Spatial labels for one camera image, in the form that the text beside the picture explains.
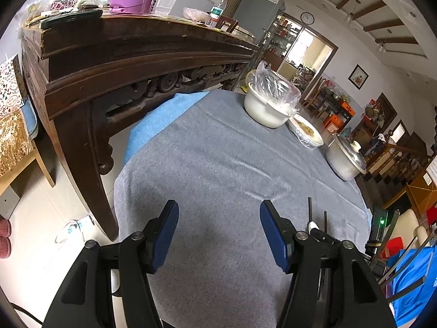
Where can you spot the clear plastic cup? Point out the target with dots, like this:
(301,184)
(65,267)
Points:
(164,7)

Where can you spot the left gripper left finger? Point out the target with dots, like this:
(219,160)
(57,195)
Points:
(141,255)

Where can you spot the grey refrigerator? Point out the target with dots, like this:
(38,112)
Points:
(256,16)

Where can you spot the white bowl with plastic bag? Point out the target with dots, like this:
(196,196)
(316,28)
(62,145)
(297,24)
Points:
(270,99)

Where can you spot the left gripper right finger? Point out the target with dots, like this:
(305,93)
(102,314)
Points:
(302,256)

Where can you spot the grey tablecloth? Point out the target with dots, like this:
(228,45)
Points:
(219,165)

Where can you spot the purple plastic box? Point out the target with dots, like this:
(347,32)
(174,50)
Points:
(136,7)

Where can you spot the white plastic spoon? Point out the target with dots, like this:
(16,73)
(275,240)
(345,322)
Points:
(314,227)

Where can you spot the framed wall picture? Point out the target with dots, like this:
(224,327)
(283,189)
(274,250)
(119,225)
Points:
(358,77)

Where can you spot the blue undercloth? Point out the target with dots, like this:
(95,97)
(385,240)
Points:
(157,120)

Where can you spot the dark carved wooden table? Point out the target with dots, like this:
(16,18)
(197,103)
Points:
(89,80)

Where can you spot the white plate with food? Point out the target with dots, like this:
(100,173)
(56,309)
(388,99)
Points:
(305,132)

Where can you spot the metal pot with lid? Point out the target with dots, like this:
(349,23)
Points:
(344,158)

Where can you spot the clear plastic water bottle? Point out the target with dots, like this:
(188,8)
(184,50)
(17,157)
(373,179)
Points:
(216,12)

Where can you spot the round wall clock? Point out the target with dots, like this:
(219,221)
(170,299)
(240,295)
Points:
(307,18)

